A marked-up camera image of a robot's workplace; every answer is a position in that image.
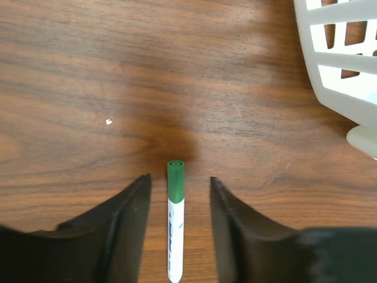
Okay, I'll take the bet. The white marker pen green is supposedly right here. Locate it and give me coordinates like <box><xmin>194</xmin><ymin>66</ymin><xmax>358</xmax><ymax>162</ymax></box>
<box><xmin>167</xmin><ymin>199</ymin><xmax>184</xmax><ymax>282</ymax></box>

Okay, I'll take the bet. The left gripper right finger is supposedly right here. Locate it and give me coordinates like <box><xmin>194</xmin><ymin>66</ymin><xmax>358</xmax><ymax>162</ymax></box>
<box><xmin>210</xmin><ymin>177</ymin><xmax>376</xmax><ymax>282</ymax></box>

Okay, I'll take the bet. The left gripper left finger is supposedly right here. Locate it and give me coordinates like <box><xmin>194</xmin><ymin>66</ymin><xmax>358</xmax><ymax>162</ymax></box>
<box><xmin>1</xmin><ymin>174</ymin><xmax>151</xmax><ymax>282</ymax></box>

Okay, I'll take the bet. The white plastic dish basket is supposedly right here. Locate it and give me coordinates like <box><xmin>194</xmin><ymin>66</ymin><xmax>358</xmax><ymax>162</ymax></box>
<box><xmin>294</xmin><ymin>1</ymin><xmax>376</xmax><ymax>159</ymax></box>

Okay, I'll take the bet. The green pen cap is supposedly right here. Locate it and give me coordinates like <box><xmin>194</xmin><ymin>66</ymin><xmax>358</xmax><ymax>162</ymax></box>
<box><xmin>167</xmin><ymin>160</ymin><xmax>185</xmax><ymax>204</ymax></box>

